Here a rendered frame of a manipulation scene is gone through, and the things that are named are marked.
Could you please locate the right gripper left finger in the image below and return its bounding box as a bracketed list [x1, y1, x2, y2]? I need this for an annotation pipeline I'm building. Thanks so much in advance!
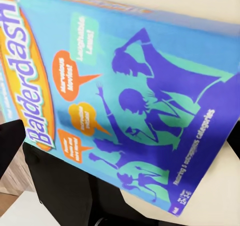
[0, 119, 26, 179]

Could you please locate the board game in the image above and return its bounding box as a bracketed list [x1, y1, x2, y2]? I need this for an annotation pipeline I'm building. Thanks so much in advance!
[0, 0, 240, 217]

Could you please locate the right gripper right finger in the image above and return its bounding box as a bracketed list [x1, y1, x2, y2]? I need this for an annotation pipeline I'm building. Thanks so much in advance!
[227, 120, 240, 159]

